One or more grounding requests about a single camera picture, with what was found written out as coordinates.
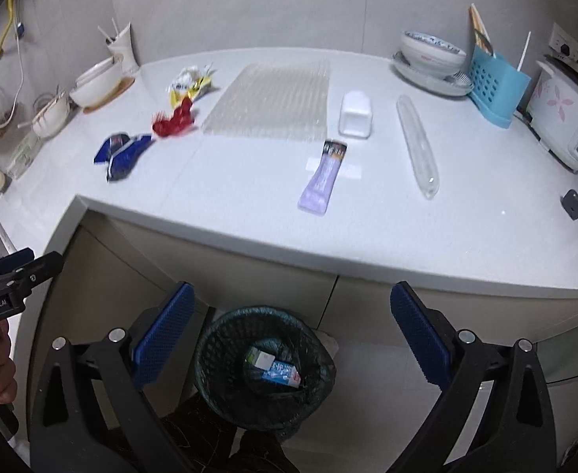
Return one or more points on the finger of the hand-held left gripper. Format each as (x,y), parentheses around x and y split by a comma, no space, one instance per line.
(35,271)
(8,262)

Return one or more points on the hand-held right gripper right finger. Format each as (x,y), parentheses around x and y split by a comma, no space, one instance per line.
(419,335)

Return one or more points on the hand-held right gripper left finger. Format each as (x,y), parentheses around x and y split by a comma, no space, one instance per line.
(163,335)

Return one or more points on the black mesh waste bin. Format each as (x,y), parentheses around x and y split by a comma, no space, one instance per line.
(220,350)

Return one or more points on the dark blue snack wrapper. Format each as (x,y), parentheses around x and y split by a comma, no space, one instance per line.
(121,155)

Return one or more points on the purple snack wrapper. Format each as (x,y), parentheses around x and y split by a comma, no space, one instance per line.
(321,182)

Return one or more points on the clear plastic tube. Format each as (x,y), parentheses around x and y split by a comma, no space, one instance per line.
(417,148)

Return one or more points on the red wrapper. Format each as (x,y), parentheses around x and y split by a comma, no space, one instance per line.
(175,120)

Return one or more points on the white plastic box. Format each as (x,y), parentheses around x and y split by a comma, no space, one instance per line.
(355,116)

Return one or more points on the yellow white snack wrapper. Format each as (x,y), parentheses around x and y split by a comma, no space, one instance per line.
(186,83)

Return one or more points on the person's dark patterned trousers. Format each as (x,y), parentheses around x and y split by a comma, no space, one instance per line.
(195,428)

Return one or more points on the white green small carton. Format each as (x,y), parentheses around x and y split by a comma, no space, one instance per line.
(260,357)

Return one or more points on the glass jar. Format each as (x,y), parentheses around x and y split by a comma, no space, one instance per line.
(23,157)

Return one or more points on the blue white snack packet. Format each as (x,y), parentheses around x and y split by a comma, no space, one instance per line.
(283,373)

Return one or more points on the white ceramic bowl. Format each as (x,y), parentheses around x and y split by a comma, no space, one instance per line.
(97,83)

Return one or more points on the wooden coaster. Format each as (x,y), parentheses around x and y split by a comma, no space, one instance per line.
(119,91)

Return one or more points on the small black gadget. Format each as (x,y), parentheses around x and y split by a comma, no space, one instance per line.
(573,203)

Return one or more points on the white paper cup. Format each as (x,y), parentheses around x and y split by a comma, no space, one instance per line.
(124,51)

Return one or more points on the white ceramic plate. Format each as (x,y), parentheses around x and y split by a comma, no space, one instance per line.
(417,81)

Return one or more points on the clear bubble wrap sheet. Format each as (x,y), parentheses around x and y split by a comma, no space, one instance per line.
(269,101)

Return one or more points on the blue plastic utensil holder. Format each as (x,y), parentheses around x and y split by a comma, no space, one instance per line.
(498,88)

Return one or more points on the white floral rice cooker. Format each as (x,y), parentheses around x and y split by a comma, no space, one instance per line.
(562,108)

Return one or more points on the blue patterned ceramic bowl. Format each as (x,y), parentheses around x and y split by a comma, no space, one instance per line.
(432,54)

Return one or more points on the white plastic stick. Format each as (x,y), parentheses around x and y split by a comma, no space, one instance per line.
(524,51)

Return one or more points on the wooden chopsticks bundle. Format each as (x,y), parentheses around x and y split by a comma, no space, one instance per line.
(481,29)

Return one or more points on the wall socket with plug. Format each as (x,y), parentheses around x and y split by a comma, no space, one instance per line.
(565,42)

